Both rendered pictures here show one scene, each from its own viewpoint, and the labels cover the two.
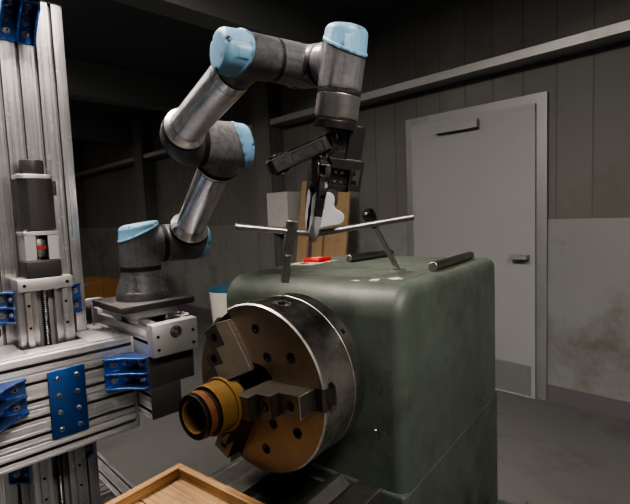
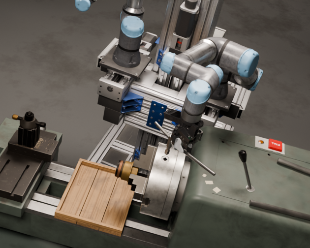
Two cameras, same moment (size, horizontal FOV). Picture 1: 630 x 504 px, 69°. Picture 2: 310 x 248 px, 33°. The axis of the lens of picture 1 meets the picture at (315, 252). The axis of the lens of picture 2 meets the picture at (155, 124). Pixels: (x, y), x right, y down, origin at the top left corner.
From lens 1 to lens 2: 1.73 m
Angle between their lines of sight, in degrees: 60
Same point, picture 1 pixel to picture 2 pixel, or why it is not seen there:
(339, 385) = (152, 201)
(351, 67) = (188, 105)
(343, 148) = (189, 128)
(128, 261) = not seen: hidden behind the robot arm
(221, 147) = (225, 64)
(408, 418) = (176, 236)
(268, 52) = (177, 73)
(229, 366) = (140, 163)
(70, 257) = not seen: hidden behind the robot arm
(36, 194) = (184, 19)
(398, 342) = (181, 210)
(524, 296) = not seen: outside the picture
